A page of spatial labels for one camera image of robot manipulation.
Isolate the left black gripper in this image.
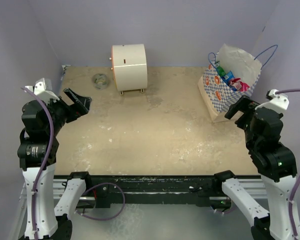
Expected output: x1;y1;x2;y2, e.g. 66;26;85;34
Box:
45;87;91;135

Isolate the blue checkered paper bag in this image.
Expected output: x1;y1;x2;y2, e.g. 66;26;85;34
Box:
197;43;279;123

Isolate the red chips bag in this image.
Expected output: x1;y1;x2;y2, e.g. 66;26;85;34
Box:
228;78;250;92

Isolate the green snack bag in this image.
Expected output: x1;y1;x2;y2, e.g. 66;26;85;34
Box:
215;61;226;77

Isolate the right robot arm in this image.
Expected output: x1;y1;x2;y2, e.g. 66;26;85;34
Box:
212;95;300;240

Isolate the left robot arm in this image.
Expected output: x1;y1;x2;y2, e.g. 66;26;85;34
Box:
17;88;93;240

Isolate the clear tape roll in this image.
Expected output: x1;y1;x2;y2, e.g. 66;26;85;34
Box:
92;73;110;90

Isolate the blue snack bar wrapper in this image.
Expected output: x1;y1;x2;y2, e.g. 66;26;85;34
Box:
221;71;235;85

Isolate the white cylindrical box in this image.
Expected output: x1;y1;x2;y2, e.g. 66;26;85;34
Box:
109;44;148;96

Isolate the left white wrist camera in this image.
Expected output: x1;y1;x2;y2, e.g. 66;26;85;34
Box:
25;78;60;105

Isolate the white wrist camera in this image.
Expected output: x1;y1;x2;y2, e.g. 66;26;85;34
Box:
255;89;289;114
25;78;60;105

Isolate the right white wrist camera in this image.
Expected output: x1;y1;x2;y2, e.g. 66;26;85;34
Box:
255;89;289;114

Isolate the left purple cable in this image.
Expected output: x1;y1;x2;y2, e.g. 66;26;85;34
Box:
20;87;55;240

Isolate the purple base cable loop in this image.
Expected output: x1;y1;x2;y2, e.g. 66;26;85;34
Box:
73;182;126;221

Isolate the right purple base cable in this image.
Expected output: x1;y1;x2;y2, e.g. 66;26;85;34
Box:
213;203;237;216

